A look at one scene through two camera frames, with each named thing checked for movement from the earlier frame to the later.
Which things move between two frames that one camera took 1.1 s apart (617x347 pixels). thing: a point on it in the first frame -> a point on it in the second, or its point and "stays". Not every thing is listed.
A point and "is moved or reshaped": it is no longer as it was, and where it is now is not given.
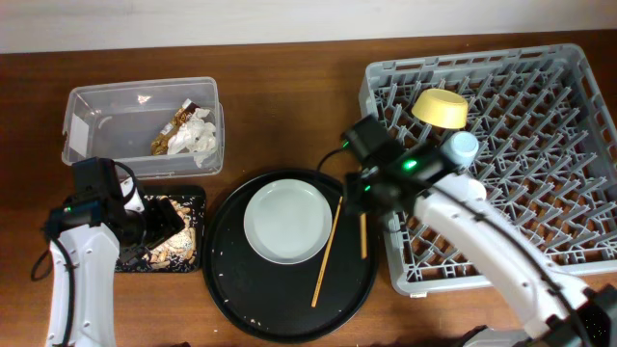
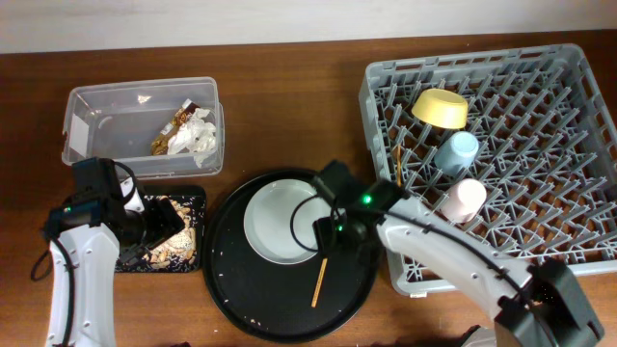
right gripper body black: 357,199 -> 333,235
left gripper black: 166,217 stays
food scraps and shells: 181,251 stays
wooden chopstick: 363,236 is moved or reshaped
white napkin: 198,137 stays
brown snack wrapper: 159,145 stays
